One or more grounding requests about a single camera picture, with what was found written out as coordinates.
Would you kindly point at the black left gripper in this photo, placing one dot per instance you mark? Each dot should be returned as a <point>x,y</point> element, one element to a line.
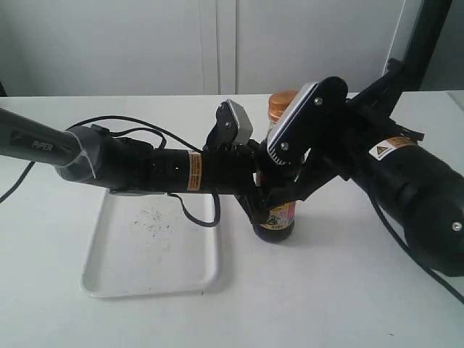
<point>229,169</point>

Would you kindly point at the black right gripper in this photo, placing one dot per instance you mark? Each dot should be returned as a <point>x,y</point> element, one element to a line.
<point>347,148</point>

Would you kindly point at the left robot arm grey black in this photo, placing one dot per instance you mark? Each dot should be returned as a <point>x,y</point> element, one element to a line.
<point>90,154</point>

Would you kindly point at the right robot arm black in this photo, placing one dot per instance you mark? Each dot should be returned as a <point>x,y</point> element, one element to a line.
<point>428,201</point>

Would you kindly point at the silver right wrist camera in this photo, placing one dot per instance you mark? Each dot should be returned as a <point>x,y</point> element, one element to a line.
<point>302,122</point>

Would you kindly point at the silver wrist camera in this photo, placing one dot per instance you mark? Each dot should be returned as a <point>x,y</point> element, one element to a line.
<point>302,122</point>
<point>232,126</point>

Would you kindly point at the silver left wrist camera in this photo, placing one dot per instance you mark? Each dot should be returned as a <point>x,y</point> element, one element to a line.
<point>232,126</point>

